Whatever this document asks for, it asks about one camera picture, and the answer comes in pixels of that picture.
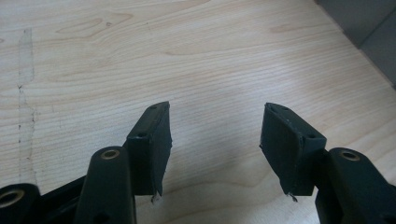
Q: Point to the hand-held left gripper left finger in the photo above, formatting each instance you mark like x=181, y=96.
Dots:
x=149, y=155

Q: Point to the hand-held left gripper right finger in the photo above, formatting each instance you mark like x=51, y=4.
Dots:
x=288, y=152

